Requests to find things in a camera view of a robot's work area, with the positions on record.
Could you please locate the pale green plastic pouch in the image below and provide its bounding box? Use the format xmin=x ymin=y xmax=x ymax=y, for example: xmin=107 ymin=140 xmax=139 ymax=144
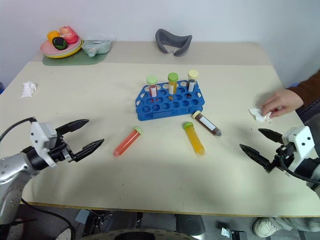
xmin=81 ymin=33 xmax=116 ymax=56

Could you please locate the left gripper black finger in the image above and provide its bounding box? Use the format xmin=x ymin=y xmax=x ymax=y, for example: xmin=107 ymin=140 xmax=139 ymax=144
xmin=72 ymin=138 xmax=105 ymax=163
xmin=55 ymin=119 xmax=90 ymax=141

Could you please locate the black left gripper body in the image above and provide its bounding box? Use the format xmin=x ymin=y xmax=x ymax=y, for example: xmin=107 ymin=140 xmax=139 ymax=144
xmin=47 ymin=136 xmax=77 ymax=164

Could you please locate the yellow plate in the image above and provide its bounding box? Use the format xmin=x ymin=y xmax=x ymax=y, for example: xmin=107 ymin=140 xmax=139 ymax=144
xmin=44 ymin=43 xmax=84 ymax=60

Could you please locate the yellow-orange tube green cap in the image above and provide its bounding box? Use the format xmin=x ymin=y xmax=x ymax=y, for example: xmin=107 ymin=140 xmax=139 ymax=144
xmin=182 ymin=121 xmax=206 ymax=158

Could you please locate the green table mat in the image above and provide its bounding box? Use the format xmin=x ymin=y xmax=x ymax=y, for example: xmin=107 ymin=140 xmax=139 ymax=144
xmin=41 ymin=41 xmax=113 ymax=67

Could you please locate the labelled brown tube yellow cap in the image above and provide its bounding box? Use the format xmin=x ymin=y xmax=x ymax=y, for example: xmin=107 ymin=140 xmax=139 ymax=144
xmin=186 ymin=69 xmax=200 ymax=93

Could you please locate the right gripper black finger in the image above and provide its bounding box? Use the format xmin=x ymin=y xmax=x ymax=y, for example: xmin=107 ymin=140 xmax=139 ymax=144
xmin=239 ymin=143 xmax=274 ymax=173
xmin=258 ymin=128 xmax=285 ymax=145

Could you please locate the black metal bracket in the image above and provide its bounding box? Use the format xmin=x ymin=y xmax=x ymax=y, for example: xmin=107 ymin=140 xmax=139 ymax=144
xmin=221 ymin=226 xmax=247 ymax=240

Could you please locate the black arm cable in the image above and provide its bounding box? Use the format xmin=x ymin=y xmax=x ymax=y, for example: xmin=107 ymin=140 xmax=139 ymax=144
xmin=278 ymin=149 xmax=320 ymax=186
xmin=0 ymin=116 xmax=38 ymax=141

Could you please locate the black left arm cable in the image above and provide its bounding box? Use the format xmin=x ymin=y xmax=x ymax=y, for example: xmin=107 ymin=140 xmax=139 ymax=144
xmin=0 ymin=116 xmax=38 ymax=141

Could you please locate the pink red apple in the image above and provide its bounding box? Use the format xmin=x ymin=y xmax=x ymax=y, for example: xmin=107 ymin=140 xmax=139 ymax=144
xmin=59 ymin=24 xmax=79 ymax=44

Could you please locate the orange fruit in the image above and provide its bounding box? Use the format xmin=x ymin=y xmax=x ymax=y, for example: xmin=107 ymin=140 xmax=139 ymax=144
xmin=46 ymin=30 xmax=61 ymax=44

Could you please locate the grey blue box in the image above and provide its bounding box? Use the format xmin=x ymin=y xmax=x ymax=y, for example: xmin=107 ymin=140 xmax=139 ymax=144
xmin=75 ymin=209 xmax=89 ymax=224

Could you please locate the grey striped trouser leg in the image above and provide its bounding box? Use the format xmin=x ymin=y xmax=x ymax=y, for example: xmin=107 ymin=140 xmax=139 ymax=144
xmin=269 ymin=215 xmax=320 ymax=240

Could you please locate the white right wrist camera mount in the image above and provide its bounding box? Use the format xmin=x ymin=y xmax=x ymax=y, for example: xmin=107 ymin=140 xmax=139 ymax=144
xmin=281 ymin=126 xmax=315 ymax=173

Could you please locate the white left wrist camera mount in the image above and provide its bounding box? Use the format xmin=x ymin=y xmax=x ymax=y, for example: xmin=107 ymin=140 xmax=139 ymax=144
xmin=29 ymin=121 xmax=59 ymax=169

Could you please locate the labelled red tube green cap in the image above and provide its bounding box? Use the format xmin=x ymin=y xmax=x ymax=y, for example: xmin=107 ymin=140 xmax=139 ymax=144
xmin=146 ymin=75 xmax=158 ymax=98

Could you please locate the black and green ball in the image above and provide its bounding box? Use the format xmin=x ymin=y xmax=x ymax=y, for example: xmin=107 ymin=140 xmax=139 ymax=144
xmin=51 ymin=36 xmax=68 ymax=50

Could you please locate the black floor cable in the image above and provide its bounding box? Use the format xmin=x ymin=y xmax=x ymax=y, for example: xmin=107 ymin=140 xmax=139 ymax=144
xmin=19 ymin=198 xmax=77 ymax=240

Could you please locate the grey fabric eye mask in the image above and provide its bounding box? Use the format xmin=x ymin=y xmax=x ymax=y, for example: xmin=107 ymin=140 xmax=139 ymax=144
xmin=155 ymin=28 xmax=193 ymax=58

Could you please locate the black cylinder foot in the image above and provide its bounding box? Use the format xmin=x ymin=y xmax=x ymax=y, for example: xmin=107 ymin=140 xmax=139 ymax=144
xmin=174 ymin=214 xmax=206 ymax=236

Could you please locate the white sneaker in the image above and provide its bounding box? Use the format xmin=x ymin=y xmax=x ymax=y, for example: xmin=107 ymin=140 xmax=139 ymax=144
xmin=252 ymin=216 xmax=276 ymax=238

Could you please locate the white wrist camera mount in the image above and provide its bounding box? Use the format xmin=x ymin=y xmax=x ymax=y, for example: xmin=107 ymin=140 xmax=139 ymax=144
xmin=281 ymin=126 xmax=315 ymax=173
xmin=29 ymin=121 xmax=59 ymax=169

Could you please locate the white tissue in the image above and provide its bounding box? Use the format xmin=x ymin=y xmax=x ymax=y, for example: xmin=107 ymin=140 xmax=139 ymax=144
xmin=20 ymin=80 xmax=38 ymax=99
xmin=247 ymin=108 xmax=273 ymax=125

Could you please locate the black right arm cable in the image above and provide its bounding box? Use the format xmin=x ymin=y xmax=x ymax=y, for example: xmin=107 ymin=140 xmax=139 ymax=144
xmin=278 ymin=149 xmax=320 ymax=186

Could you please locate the red-orange tube green cap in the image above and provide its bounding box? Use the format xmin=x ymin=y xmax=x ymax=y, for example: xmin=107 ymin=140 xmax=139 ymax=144
xmin=112 ymin=126 xmax=145 ymax=158

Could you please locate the pink plate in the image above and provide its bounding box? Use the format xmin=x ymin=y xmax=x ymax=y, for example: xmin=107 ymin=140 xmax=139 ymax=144
xmin=40 ymin=37 xmax=81 ymax=56

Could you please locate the person's bare hand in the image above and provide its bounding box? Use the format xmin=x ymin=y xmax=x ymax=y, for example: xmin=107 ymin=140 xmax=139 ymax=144
xmin=261 ymin=89 xmax=305 ymax=118

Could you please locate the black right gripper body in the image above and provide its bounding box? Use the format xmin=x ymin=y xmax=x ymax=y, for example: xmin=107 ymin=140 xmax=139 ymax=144
xmin=271 ymin=143 xmax=298 ymax=173

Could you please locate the blue plastic test tube rack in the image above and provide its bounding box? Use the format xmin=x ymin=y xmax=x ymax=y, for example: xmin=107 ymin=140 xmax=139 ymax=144
xmin=135 ymin=81 xmax=206 ymax=123

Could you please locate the brown tube cream cap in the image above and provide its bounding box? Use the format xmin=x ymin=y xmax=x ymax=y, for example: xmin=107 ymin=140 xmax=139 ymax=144
xmin=191 ymin=111 xmax=223 ymax=138

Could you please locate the labelled orange tube green cap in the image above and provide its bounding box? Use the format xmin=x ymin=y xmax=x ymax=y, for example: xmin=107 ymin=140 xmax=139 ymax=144
xmin=167 ymin=72 xmax=179 ymax=101

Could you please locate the light green plate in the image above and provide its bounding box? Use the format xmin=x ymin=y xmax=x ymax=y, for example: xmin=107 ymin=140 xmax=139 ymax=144
xmin=59 ymin=39 xmax=83 ymax=57

